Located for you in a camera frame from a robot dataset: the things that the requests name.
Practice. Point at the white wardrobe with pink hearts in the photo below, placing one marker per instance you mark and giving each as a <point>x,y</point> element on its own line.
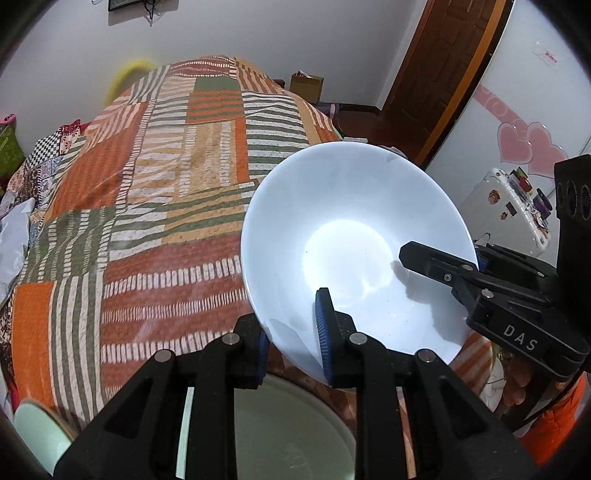
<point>531,92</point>

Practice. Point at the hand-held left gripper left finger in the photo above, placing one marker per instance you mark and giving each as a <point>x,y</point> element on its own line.
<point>263,346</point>

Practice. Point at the orange striped patchwork blanket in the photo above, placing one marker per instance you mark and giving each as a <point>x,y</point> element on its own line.
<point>138,207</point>

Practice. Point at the checkered patterned quilt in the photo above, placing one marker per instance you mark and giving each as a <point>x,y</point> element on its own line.
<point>46,157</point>

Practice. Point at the brown wooden door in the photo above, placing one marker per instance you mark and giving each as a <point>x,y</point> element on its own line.
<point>438,69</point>

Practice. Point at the white bowl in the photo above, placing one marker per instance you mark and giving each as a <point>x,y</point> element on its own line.
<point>346,194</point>

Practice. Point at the green bowl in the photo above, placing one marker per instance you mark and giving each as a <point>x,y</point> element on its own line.
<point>37,434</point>

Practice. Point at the small cardboard box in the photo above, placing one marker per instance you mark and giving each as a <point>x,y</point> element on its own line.
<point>307,87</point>

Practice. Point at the white suitcase with stickers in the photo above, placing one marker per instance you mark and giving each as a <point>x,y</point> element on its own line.
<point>489,217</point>

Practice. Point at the person's right hand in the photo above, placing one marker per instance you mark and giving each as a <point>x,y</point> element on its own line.
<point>517,383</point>

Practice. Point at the grey plastic bag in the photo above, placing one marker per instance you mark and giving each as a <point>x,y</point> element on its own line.
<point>11,249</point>

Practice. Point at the large white plate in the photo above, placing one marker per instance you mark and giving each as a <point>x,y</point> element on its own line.
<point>188,415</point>

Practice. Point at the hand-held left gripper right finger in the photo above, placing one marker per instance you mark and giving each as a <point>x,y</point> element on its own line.
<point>323,332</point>

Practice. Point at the person's orange clothing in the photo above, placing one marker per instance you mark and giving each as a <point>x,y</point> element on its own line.
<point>554,424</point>

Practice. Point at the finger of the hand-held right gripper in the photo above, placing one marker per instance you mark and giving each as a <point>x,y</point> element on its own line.
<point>434,265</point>
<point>512,267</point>

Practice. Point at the green bag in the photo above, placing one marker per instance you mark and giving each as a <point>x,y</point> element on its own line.
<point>9,147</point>

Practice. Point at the dark picture frame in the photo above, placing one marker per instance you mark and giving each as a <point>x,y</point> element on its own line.
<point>124,4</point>

